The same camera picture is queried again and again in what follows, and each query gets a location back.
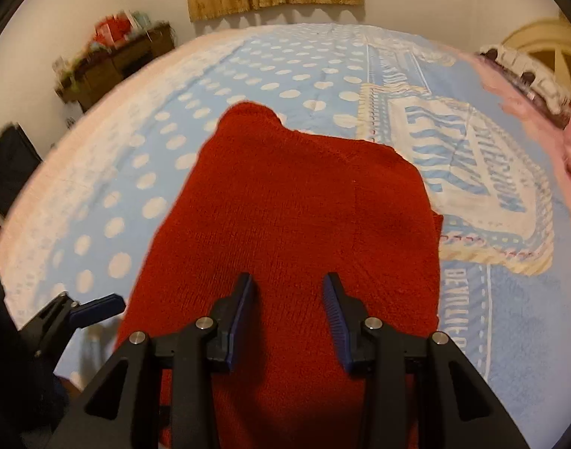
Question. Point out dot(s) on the red gift box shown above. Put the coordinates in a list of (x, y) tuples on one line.
[(112, 28)]

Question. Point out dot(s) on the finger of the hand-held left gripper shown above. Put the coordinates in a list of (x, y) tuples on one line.
[(98, 308)]

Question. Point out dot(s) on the cardboard box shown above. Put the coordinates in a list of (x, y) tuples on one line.
[(93, 82)]

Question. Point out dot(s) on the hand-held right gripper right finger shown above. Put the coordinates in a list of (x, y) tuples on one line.
[(339, 322)]

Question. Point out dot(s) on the black bag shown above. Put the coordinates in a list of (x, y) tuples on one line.
[(11, 168)]

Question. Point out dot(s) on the white patterned pillow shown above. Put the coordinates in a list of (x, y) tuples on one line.
[(524, 75)]

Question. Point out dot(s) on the blue polka-dot printed blanket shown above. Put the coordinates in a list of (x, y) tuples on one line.
[(266, 75)]

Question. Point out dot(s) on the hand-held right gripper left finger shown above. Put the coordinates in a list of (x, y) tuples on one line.
[(236, 322)]

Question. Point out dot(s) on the red knitted sweater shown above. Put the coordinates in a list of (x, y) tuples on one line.
[(290, 206)]

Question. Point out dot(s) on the cream wooden headboard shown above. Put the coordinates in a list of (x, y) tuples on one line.
[(538, 37)]

